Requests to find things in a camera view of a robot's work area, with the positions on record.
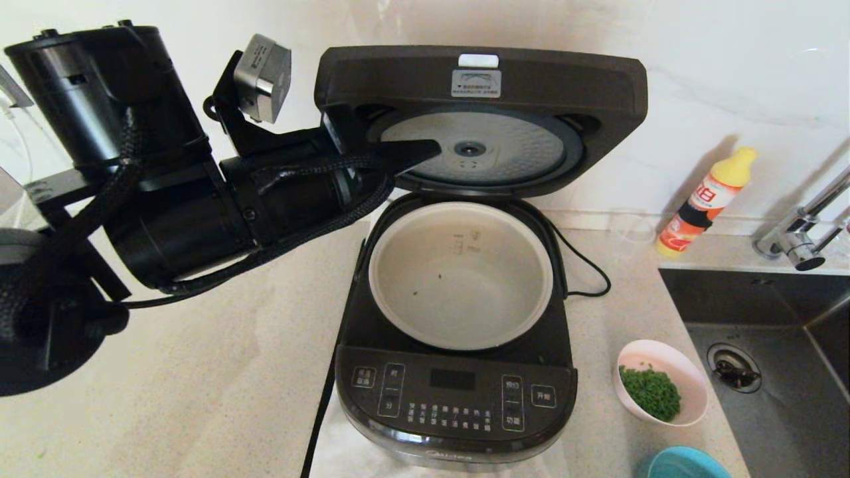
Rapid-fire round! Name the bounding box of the white wall cable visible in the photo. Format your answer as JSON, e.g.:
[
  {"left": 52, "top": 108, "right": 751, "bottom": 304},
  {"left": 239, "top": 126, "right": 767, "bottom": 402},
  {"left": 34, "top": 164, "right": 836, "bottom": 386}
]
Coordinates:
[{"left": 0, "top": 103, "right": 33, "bottom": 170}]

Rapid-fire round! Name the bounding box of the metal sink drain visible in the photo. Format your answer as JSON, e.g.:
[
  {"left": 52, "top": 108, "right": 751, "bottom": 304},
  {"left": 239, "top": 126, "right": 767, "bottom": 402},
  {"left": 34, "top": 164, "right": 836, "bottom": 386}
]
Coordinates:
[{"left": 707, "top": 343, "right": 762, "bottom": 394}]

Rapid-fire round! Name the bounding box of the stainless steel sink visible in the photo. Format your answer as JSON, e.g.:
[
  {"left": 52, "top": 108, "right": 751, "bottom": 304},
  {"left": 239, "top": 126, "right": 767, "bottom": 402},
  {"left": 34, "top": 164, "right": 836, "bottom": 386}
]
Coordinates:
[{"left": 659, "top": 268, "right": 850, "bottom": 478}]

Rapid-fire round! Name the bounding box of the yellow orange detergent bottle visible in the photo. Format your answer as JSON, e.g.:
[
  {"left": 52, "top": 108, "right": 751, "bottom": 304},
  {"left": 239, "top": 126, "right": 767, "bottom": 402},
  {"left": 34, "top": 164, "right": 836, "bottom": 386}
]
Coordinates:
[{"left": 655, "top": 147, "right": 758, "bottom": 258}]

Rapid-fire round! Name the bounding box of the chrome faucet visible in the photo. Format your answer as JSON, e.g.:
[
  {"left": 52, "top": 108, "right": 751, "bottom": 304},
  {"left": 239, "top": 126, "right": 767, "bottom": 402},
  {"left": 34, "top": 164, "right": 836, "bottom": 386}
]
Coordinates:
[{"left": 752, "top": 166, "right": 850, "bottom": 272}]

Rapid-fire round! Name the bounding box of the dark grey rice cooker lid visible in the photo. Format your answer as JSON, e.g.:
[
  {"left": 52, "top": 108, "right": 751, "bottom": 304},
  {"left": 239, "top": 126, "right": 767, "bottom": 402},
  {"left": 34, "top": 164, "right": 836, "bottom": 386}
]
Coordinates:
[{"left": 314, "top": 45, "right": 648, "bottom": 199}]

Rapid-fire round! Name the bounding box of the black power cord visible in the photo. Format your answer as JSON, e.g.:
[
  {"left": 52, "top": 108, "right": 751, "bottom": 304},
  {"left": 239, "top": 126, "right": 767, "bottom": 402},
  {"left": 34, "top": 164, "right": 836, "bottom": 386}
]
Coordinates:
[{"left": 545, "top": 219, "right": 612, "bottom": 298}]

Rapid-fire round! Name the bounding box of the grey flat panel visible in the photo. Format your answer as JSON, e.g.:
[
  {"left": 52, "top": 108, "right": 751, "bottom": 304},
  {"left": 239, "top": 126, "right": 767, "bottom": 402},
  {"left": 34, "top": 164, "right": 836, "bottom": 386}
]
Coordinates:
[{"left": 0, "top": 166, "right": 27, "bottom": 230}]

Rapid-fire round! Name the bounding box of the clear plastic cup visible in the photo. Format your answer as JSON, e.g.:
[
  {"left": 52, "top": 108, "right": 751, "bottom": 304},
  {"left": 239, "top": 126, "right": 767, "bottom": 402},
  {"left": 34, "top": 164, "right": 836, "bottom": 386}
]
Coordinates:
[{"left": 608, "top": 209, "right": 658, "bottom": 256}]

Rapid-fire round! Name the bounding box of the beige inner pot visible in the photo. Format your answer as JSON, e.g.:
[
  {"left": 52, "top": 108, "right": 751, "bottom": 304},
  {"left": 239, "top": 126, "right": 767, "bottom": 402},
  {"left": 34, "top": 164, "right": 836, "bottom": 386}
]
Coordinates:
[{"left": 369, "top": 201, "right": 554, "bottom": 351}]

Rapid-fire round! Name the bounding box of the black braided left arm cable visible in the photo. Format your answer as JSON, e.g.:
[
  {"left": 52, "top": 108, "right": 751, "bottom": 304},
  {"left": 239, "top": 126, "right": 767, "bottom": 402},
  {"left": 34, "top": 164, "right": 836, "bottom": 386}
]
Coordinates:
[{"left": 0, "top": 110, "right": 396, "bottom": 333}]

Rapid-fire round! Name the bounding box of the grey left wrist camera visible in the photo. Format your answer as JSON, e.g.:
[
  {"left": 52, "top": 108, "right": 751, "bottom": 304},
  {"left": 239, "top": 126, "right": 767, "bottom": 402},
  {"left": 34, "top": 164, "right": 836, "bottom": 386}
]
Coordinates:
[{"left": 234, "top": 35, "right": 292, "bottom": 124}]

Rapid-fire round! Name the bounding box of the pink bowl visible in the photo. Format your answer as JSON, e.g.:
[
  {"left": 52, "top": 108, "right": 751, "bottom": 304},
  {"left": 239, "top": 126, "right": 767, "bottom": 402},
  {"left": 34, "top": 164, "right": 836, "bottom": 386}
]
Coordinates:
[{"left": 614, "top": 339, "right": 709, "bottom": 427}]

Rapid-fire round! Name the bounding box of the dark wall socket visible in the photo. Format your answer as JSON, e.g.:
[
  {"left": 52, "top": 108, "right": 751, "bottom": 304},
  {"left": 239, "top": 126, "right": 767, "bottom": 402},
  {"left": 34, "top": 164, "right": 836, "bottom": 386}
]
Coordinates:
[{"left": 0, "top": 63, "right": 35, "bottom": 109}]

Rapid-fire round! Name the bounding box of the blue bowl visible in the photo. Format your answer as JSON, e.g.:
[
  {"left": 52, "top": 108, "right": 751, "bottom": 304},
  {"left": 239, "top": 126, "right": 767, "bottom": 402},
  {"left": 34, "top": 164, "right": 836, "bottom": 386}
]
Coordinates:
[{"left": 639, "top": 446, "right": 732, "bottom": 478}]

